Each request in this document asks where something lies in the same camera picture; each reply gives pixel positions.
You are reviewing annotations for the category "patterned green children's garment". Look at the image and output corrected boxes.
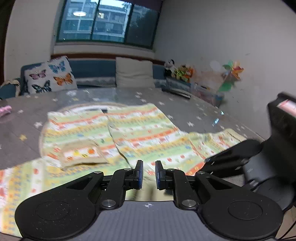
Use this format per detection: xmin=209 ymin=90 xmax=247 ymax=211
xmin=1 ymin=103 xmax=246 ymax=237

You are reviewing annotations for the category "clear plastic toy box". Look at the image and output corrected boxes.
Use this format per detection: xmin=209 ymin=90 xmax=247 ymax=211
xmin=191 ymin=83 xmax=224 ymax=108

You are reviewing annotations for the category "colourful paper pinwheel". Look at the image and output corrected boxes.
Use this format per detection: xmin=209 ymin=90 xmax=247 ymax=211
xmin=218 ymin=60 xmax=244 ymax=92

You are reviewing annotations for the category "round table induction cooker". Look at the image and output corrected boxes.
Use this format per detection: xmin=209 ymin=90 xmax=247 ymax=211
xmin=38 ymin=102 xmax=127 ymax=157

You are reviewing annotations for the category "black long remote bar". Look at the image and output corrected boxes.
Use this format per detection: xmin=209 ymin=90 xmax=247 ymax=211
xmin=161 ymin=87 xmax=191 ymax=99

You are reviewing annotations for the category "orange plush toy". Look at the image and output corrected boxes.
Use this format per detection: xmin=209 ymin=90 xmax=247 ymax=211
xmin=186 ymin=66 xmax=195 ymax=80

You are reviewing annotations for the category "yellow plush toy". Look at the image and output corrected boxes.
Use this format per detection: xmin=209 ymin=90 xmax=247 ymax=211
xmin=174 ymin=65 xmax=191 ymax=82

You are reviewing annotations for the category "beige cushion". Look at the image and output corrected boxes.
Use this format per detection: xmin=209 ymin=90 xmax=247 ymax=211
xmin=115 ymin=57 xmax=155 ymax=88

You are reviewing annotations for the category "panda plush toy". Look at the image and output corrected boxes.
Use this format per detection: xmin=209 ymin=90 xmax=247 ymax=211
xmin=164 ymin=59 xmax=176 ymax=76

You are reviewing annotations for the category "blue bench sofa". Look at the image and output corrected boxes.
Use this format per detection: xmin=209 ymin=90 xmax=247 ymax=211
xmin=0 ymin=58 xmax=223 ymax=107

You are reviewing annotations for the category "butterfly print pillow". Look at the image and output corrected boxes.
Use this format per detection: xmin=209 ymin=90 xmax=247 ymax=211
xmin=24 ymin=56 xmax=77 ymax=94

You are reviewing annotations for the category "small pink wrapped item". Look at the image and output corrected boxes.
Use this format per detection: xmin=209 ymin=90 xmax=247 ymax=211
xmin=0 ymin=105 xmax=12 ymax=117

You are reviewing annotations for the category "striped blanket on sofa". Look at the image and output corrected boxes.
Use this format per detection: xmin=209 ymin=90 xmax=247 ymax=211
xmin=0 ymin=78 xmax=21 ymax=99

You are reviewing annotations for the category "green framed window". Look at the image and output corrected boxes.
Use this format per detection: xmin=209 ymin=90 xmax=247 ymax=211
xmin=56 ymin=0 xmax=163 ymax=49

